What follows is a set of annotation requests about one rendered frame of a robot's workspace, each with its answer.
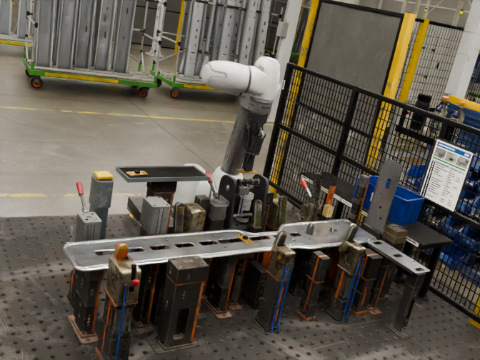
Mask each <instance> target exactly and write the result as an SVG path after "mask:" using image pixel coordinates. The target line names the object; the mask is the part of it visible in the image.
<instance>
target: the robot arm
mask: <svg viewBox="0 0 480 360"><path fill-rule="evenodd" d="M201 77H202V80H203V81H204V83H205V84H206V85H207V86H209V87H210V88H213V89H216V90H218V91H225V92H226V93H228V94H232V95H234V96H239V103H240V107H239V110H238V114H237V116H236V121H235V123H234V127H233V130H232V133H231V137H230V139H229V143H228V146H227V149H226V153H225V156H224V160H223V163H222V165H221V166H220V167H218V168H216V170H215V172H214V173H213V174H212V176H211V179H212V181H213V182H212V184H213V186H214V189H215V192H217V193H218V190H219V184H220V180H221V178H222V176H223V175H230V176H232V177H233V178H235V179H241V180H243V175H242V173H239V172H238V171H237V170H236V169H241V166H242V169H244V168H245V171H252V169H253V165H254V158H255V156H256V155H259V152H260V150H261V146H262V144H263V141H264V138H265V137H266V134H264V133H263V129H264V128H263V126H264V124H265V123H266V122H267V118H268V114H270V113H271V107H272V103H273V101H274V100H276V98H277V97H278V95H279V91H280V85H279V77H280V64H279V62H278V61H277V60H276V59H274V58H271V57H267V56H261V57H260V58H259V59H258V60H257V61H256V63H255V66H246V65H243V64H238V63H235V62H231V61H211V62H209V63H207V64H206V65H205V66H204V67H203V70H202V73H201ZM243 161H244V162H243ZM242 163H243V165H242ZM212 194H213V191H212V190H211V186H210V184H209V183H208V181H178V182H177V185H176V192H175V193H174V199H173V204H172V208H171V217H172V218H174V204H175V203H176V202H181V203H183V204H190V203H194V199H195V195H206V196H207V197H209V198H210V199H213V196H212Z"/></svg>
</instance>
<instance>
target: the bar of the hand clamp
mask: <svg viewBox="0 0 480 360"><path fill-rule="evenodd" d="M325 179H326V176H325V175H323V174H322V173H314V180H313V186H312V192H311V202H310V203H312V204H313V205H314V202H315V203H316V208H314V207H313V209H312V211H313V210H314V209H316V210H318V209H319V199H320V194H321V184H322V181H324V180H325Z"/></svg>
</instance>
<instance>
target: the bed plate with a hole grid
mask: <svg viewBox="0 0 480 360"><path fill-rule="evenodd" d="M76 219H77V215H71V216H20V217H0V360H100V358H97V357H96V356H98V354H97V353H96V351H94V350H95V349H96V347H97V345H98V342H96V343H92V344H85V345H83V344H81V342H80V341H79V339H78V337H77V335H76V333H75V331H74V329H73V328H72V326H71V324H70V322H69V320H68V318H67V316H68V315H73V314H74V312H72V311H71V309H70V308H69V307H70V305H69V304H70V302H69V300H68V299H67V294H69V289H70V282H71V279H72V278H71V270H73V269H74V268H73V266H72V265H71V263H70V261H69V260H68V258H67V257H66V255H65V253H64V252H63V247H64V245H65V244H67V243H69V242H73V241H74V239H75V232H76ZM140 229H141V227H140V226H139V225H138V224H137V223H136V222H135V221H134V219H133V218H131V217H130V216H129V215H128V214H108V217H107V223H106V233H105V239H117V238H126V237H135V236H139V234H140ZM107 271H108V269H107V270H104V273H103V279H102V281H101V284H100V289H99V300H98V306H97V312H96V318H95V319H96V322H95V328H94V331H95V332H96V335H97V336H98V337H99V329H100V323H99V321H98V319H97V317H98V316H101V315H104V304H105V299H106V292H105V291H104V288H106V275H107ZM405 286H406V283H405V282H404V283H400V284H397V283H395V282H394V281H392V283H391V287H390V289H389V294H386V296H387V297H388V299H387V300H383V301H378V302H377V305H376V308H377V309H378V310H379V311H381V312H382V313H381V314H377V315H371V314H370V313H369V312H367V314H365V315H363V316H355V315H354V314H353V313H351V312H349V321H346V322H343V323H341V324H335V323H334V320H333V319H332V318H331V317H330V316H329V315H328V314H326V313H325V312H324V311H323V310H324V309H325V308H326V305H327V303H328V300H329V295H330V292H331V288H332V287H333V285H332V284H330V283H329V282H328V281H327V282H326V285H324V287H326V290H325V291H320V292H319V296H318V299H317V302H316V304H317V306H316V311H315V315H314V316H315V317H316V319H318V322H317V321H314V320H313V321H305V320H303V319H301V318H299V317H298V316H297V315H296V314H295V313H294V312H293V311H296V310H297V309H299V305H300V302H301V299H302V298H303V296H304V295H303V294H301V295H300V296H292V295H291V294H290V293H289V292H288V294H287V296H286V297H285V299H284V305H283V309H282V312H281V317H280V320H279V328H280V329H281V331H280V330H279V331H280V332H279V333H278V332H276V333H274V332H272V333H269V332H265V331H264V330H263V329H262V330H261V328H259V327H258V326H257V325H256V324H255V323H253V321H252V320H251V319H253V318H252V317H256V315H257V312H258V309H255V310H253V309H252V308H251V307H250V306H249V305H248V304H247V303H246V302H245V301H244V300H243V299H242V298H241V297H240V293H241V290H242V287H241V286H240V289H239V295H238V298H237V303H238V304H239V305H240V306H241V307H242V308H243V309H240V310H236V311H231V309H230V308H229V307H227V308H226V310H227V311H228V312H229V313H230V314H231V315H232V317H231V318H227V319H218V318H217V317H216V316H215V315H214V314H213V313H212V312H211V310H210V309H209V308H208V307H207V306H206V305H205V303H204V302H203V301H201V304H200V308H199V309H200V310H201V311H202V312H203V313H204V315H205V316H206V318H205V319H199V320H197V322H196V328H195V332H194V336H195V337H196V338H197V339H198V340H199V341H200V343H201V345H200V346H197V347H193V348H190V349H183V350H179V351H173V352H169V353H165V354H159V355H158V354H155V352H154V350H153V349H152V348H151V346H150V345H149V343H148V342H147V340H146V338H150V337H155V336H158V334H157V331H158V326H159V325H158V324H155V325H154V324H153V323H152V322H151V320H149V323H150V324H151V325H152V326H153V328H154V332H151V333H146V334H138V332H137V331H136V329H135V328H134V326H133V325H132V323H131V326H130V331H131V333H130V335H131V345H130V349H129V360H480V329H478V328H477V327H475V326H474V325H473V324H471V323H470V322H469V320H470V317H468V316H467V315H466V314H464V313H462V312H461V311H459V310H458V309H456V308H455V307H453V306H452V305H451V304H449V303H447V302H445V301H444V300H443V299H441V298H439V297H438V296H437V295H435V294H433V293H432V292H430V291H429V290H428V292H427V295H426V297H428V298H429V300H428V301H424V300H422V299H420V298H419V297H417V298H416V301H415V304H414V307H413V310H412V313H411V316H410V319H409V322H408V325H407V327H404V329H406V330H407V331H408V332H409V333H410V334H411V335H412V337H410V338H407V339H402V338H400V337H399V336H398V335H396V334H395V333H394V332H393V331H392V330H390V329H389V328H387V327H386V326H385V324H386V323H389V322H393V321H394V319H395V316H396V313H397V310H398V307H399V304H400V301H401V298H402V294H403V292H404V288H405Z"/></svg>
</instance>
